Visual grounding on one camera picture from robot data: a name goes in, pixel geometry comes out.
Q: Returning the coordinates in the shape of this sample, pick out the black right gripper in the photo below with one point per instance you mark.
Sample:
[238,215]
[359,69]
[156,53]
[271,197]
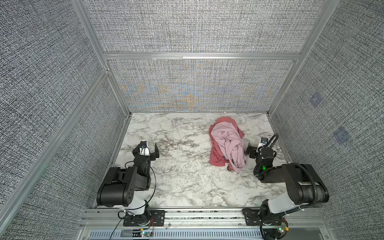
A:
[253,151]

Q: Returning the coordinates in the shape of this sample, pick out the rose shirt with grey collar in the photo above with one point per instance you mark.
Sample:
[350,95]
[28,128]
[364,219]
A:
[217,158]

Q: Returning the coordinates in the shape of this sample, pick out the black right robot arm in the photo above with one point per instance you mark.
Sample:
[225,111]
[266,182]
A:
[304,187]

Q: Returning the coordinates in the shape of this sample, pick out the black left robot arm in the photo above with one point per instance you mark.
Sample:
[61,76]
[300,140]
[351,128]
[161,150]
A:
[119,185]

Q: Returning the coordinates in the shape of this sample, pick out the light pink ribbed cloth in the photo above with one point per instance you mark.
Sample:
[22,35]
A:
[230,142]

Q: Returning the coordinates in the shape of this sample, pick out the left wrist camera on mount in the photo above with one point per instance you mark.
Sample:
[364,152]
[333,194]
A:
[144,149]

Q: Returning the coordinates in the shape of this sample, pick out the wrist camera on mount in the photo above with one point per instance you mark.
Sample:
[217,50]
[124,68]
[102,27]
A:
[144,149]
[263,141]

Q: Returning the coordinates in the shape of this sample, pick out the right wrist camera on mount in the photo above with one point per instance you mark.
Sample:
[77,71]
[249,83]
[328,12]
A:
[263,141]

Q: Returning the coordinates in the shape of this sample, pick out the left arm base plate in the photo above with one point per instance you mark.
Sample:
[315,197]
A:
[153,218]

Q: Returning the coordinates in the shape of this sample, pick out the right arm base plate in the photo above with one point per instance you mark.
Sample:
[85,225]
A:
[254,216]

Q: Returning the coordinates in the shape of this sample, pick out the aluminium front rail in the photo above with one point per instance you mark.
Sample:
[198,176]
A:
[199,224]

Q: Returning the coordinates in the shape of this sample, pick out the aluminium enclosure frame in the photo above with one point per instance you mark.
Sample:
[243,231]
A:
[52,64]

